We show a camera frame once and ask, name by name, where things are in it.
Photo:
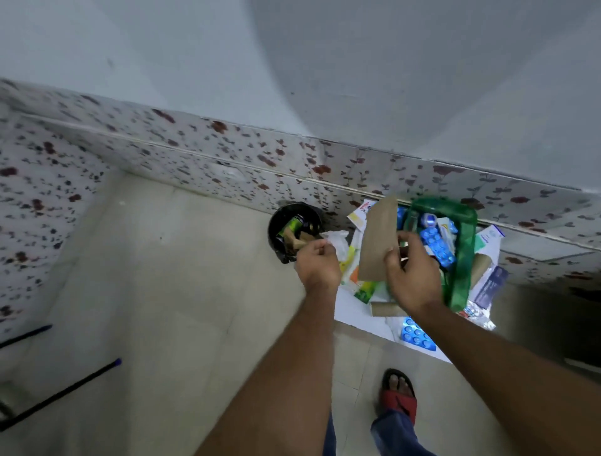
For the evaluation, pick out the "person's right hand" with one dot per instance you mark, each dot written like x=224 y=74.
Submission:
x=415 y=279

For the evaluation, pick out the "person's left hand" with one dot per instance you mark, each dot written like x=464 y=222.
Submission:
x=319 y=270

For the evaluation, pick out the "person's left thumb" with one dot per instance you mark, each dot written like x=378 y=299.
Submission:
x=330 y=249

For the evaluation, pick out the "person's right thumb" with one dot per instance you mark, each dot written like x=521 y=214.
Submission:
x=391 y=263

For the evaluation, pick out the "white wrapper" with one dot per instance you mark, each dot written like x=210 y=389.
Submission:
x=339 y=240

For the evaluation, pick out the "brown paper envelope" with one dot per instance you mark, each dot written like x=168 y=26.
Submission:
x=377 y=237

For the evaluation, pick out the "person's right forearm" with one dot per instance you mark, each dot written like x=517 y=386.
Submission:
x=512 y=380

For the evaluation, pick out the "person's left forearm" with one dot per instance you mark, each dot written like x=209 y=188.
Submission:
x=277 y=385

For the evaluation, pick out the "brown cardboard scrap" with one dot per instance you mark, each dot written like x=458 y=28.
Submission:
x=300 y=240

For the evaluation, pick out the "green yellow sachet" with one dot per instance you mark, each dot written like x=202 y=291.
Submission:
x=367 y=291

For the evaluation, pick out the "green packet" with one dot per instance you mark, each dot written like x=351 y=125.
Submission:
x=292 y=226

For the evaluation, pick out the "black waste bin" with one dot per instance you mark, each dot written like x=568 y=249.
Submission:
x=287 y=230

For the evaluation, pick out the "white red card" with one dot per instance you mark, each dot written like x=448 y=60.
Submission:
x=360 y=212

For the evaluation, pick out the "blue blister pack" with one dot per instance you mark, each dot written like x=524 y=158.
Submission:
x=418 y=334
x=436 y=244

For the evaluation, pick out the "small blue white bottle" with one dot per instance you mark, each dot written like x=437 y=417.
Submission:
x=428 y=220

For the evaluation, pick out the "white paper sheet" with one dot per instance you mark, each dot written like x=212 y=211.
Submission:
x=359 y=312

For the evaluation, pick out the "green transparent plastic basket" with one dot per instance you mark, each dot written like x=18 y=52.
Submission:
x=458 y=263

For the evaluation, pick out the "white medicine box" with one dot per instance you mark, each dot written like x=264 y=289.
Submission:
x=488 y=239

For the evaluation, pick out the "silver blister strip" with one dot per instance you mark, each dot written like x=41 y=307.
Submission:
x=480 y=315

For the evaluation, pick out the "dark blue medicine box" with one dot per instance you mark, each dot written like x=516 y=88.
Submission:
x=492 y=285

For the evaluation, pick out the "person's right foot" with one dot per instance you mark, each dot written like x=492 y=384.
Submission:
x=399 y=383

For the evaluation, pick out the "red sandal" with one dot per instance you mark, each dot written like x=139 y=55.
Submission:
x=399 y=403

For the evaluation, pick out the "blue jeans leg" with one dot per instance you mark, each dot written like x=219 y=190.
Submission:
x=392 y=434

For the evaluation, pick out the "black rod with blue tip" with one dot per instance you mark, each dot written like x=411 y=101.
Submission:
x=26 y=335
x=58 y=395

